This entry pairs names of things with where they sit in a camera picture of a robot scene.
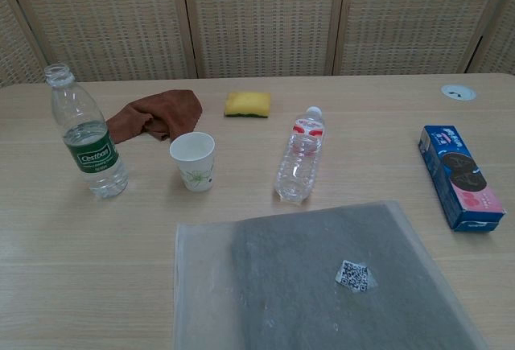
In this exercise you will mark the capped clear bottle, red label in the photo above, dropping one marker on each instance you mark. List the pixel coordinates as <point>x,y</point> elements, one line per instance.
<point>299,161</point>

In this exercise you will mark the white paper cup, flower print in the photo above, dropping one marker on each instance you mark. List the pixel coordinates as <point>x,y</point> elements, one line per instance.
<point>195,165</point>

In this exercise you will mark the clear bottle with green label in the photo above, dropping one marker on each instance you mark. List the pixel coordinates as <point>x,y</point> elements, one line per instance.
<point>94,153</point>

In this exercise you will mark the QR code sticker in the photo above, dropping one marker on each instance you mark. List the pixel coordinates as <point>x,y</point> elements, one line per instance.
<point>355,277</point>

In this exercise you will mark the brown cloth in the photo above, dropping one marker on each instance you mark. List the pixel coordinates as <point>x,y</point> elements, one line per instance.
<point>169,108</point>

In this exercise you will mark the yellow sponge with green pad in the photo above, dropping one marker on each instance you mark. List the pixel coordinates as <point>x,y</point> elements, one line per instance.
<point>247,102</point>

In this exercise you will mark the blue cookie box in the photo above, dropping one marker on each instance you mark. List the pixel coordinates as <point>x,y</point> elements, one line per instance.
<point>462,173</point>

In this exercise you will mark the grey felt in plastic bag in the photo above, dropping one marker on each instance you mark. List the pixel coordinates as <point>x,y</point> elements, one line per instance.
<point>301,285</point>

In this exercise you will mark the woven folding screen, wooden frame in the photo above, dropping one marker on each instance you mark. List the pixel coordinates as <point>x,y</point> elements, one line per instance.
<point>261,16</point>

